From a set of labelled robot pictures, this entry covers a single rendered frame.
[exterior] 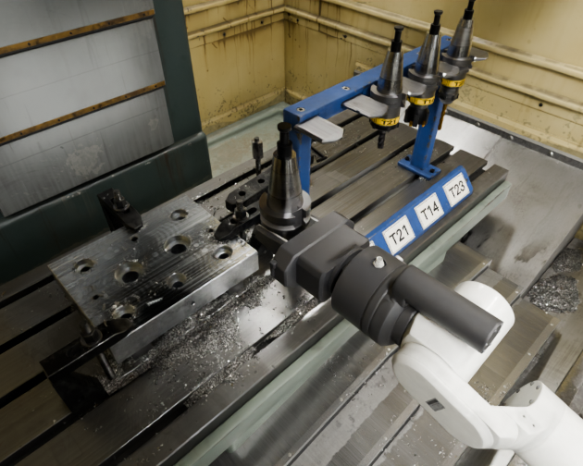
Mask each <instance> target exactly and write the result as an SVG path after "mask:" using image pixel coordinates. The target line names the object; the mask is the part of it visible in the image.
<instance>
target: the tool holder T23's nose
mask: <svg viewBox="0 0 583 466"><path fill-rule="evenodd" d="M458 96H459V87H458V88H450V87H446V86H443V85H441V86H440V88H439V90H438V97H439V98H440V101H441V102H442V103H443V104H451V103H452V102H453V101H455V100H456V99H458Z"/></svg>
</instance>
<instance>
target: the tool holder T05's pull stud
mask: <svg viewBox="0 0 583 466"><path fill-rule="evenodd" d="M291 129H292V124H290V123H288V122H280V123H278V131H279V140H278V141H277V156H278V157H280V158H289V157H291V156H292V141H291V140H289V131H290V130H291Z"/></svg>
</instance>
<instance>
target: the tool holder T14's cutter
mask: <svg viewBox="0 0 583 466"><path fill-rule="evenodd" d="M428 117H429V110H428V108H426V109H423V110H418V109H414V108H413V107H411V106H410V105H408V106H407V108H406V109H405V113H404V118H403V122H404V123H409V127H415V128H417V125H420V124H421V125H422V127H425V126H426V124H427V123H428Z"/></svg>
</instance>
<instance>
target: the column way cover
mask: <svg viewBox="0 0 583 466"><path fill-rule="evenodd" d="M154 14H155V8H154V3H153V0H0V212H1V213H2V215H3V216H4V217H6V216H9V215H12V214H14V213H16V212H18V211H20V210H23V209H25V208H27V207H29V206H32V205H34V204H36V203H38V202H41V201H44V200H46V199H48V198H50V197H53V196H55V195H57V194H59V193H61V192H63V191H65V190H69V189H71V188H74V187H76V186H78V185H80V184H82V183H84V182H86V181H89V180H91V179H93V178H97V177H99V176H101V175H103V174H105V173H107V172H109V171H112V170H114V169H116V168H118V167H121V166H124V165H126V164H128V163H130V162H132V161H135V160H137V159H139V158H142V157H144V156H146V155H148V154H150V153H154V152H156V151H158V150H161V149H163V148H165V147H167V146H169V145H171V144H173V143H174V139H173V134H172V129H171V125H170V120H169V116H168V111H167V103H166V98H165V94H164V90H163V88H164V85H166V83H165V78H164V73H163V68H162V64H161V59H160V54H159V50H158V45H157V40H156V36H155V27H154V23H153V16H154Z"/></svg>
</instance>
